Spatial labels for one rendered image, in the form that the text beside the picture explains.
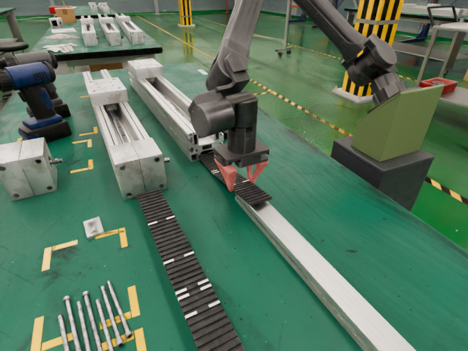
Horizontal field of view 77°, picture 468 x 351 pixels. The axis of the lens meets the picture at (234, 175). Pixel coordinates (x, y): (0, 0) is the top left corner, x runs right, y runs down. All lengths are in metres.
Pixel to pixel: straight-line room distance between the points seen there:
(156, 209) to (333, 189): 0.40
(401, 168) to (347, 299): 0.51
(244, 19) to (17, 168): 0.57
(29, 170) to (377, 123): 0.84
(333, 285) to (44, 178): 0.63
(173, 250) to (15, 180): 0.41
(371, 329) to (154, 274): 0.33
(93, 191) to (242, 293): 0.43
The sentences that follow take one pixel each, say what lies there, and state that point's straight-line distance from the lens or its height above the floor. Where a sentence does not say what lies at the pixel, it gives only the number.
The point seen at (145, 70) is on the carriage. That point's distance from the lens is 1.28.
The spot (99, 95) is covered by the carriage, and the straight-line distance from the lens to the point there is 1.02.
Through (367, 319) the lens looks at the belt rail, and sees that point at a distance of 0.47.
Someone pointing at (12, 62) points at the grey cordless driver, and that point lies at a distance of 1.17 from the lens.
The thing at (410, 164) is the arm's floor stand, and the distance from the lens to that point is 0.92.
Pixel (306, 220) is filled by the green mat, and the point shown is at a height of 0.78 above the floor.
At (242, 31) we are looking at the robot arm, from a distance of 0.66.
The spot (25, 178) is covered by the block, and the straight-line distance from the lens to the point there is 0.78.
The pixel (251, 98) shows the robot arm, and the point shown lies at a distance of 0.55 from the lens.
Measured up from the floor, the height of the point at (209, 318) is 0.81.
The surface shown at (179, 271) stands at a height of 0.81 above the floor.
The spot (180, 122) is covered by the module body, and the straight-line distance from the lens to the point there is 0.83.
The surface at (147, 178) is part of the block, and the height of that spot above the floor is 0.82.
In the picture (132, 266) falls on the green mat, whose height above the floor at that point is 0.78.
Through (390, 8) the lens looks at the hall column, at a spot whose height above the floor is 0.97.
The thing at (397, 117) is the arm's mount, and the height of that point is 0.91.
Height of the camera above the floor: 1.18
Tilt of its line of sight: 33 degrees down
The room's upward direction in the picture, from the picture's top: straight up
